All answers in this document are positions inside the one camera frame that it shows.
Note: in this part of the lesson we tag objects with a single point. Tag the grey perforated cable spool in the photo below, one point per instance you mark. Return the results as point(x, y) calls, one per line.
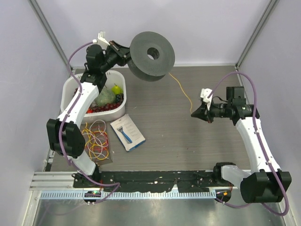
point(152, 56)

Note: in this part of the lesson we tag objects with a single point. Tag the white slotted cable duct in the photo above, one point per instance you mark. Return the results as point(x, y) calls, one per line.
point(89, 195)

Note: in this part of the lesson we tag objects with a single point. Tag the clear tray of cables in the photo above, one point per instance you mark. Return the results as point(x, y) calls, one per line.
point(97, 144)

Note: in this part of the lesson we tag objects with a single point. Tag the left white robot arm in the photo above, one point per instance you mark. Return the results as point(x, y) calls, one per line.
point(64, 135)

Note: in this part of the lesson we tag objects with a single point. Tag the aluminium rail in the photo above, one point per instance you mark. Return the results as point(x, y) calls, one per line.
point(52, 181)

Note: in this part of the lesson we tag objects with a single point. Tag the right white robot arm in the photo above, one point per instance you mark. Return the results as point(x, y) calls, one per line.
point(266, 182)

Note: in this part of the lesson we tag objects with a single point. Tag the razor in white box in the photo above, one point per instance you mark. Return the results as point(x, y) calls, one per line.
point(127, 132)

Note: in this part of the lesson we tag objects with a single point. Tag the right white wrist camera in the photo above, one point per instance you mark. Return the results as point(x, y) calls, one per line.
point(206, 97)

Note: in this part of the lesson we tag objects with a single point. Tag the green netted melon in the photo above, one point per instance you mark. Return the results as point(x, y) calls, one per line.
point(105, 97)

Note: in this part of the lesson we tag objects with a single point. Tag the white plastic basket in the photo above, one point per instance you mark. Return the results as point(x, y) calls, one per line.
point(113, 78)

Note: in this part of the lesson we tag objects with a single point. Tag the black mounting base plate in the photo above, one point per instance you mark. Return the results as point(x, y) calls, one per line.
point(187, 181)

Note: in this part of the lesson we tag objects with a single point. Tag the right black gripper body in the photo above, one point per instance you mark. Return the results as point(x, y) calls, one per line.
point(209, 111)

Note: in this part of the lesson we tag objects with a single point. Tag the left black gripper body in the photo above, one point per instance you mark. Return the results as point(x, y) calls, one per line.
point(112, 45)

